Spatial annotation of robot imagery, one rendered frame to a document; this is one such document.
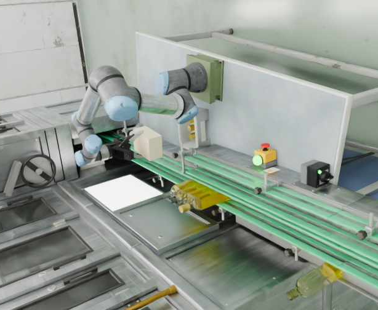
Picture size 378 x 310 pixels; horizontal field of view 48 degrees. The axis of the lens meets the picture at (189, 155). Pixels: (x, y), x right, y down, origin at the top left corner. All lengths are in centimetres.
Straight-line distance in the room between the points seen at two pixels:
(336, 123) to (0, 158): 189
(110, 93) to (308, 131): 80
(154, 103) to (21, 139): 115
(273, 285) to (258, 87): 84
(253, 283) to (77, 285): 70
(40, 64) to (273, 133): 403
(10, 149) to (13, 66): 283
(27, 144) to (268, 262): 162
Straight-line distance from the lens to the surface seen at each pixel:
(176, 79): 200
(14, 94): 549
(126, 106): 161
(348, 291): 212
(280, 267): 179
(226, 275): 175
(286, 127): 185
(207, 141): 228
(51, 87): 560
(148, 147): 209
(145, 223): 210
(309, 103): 174
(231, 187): 195
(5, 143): 269
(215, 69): 207
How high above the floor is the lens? 205
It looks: 31 degrees down
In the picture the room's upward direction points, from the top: 107 degrees counter-clockwise
